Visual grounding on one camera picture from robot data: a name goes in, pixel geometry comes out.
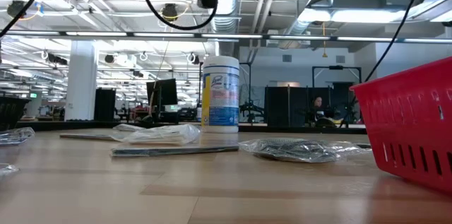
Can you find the red plastic basket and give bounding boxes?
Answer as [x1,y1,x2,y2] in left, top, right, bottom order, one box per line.
[349,56,452,195]

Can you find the black cabinet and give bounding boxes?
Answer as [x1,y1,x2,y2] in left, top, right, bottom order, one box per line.
[93,88,117,122]

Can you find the Lysol wipes canister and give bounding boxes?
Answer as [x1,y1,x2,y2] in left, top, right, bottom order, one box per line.
[201,55,241,134]

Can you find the black slatted bin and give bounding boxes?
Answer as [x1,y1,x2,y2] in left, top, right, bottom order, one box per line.
[0,95,32,131]

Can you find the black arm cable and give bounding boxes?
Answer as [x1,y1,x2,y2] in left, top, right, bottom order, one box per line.
[363,0,432,83]
[0,0,52,38]

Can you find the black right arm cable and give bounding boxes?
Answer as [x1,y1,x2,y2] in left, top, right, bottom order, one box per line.
[363,0,432,83]

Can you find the black computer monitor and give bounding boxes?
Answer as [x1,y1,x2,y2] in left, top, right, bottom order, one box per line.
[146,78,179,107]

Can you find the vanity pack swabs bag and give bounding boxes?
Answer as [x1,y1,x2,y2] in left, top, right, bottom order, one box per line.
[112,124,202,146]

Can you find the black partition panel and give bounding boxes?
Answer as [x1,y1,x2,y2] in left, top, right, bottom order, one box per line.
[264,86,354,128]

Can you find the yellow hanging cord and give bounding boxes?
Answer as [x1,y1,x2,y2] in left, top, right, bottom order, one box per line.
[321,22,328,59]

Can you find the black metal frame stand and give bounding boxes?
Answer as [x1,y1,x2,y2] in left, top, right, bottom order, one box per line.
[311,64,363,87]

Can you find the person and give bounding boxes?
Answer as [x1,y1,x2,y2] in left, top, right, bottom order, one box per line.
[309,95,337,128]

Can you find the white square pillar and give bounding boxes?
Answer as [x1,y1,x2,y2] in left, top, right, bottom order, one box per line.
[64,40,99,122]

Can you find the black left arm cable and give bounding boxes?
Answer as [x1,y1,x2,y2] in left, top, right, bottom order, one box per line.
[0,0,52,38]

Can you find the black looped camera cable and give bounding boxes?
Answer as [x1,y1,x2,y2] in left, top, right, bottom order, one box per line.
[132,0,218,31]

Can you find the long light strip bar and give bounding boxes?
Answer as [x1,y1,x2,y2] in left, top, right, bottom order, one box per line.
[0,30,452,44]

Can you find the comb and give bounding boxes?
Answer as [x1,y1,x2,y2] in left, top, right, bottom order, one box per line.
[59,132,119,142]
[109,145,241,158]

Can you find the black round brush in bag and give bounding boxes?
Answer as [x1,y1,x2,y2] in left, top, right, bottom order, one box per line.
[239,137,374,164]

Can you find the silver round ceiling duct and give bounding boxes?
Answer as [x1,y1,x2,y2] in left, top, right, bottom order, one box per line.
[203,0,243,34]

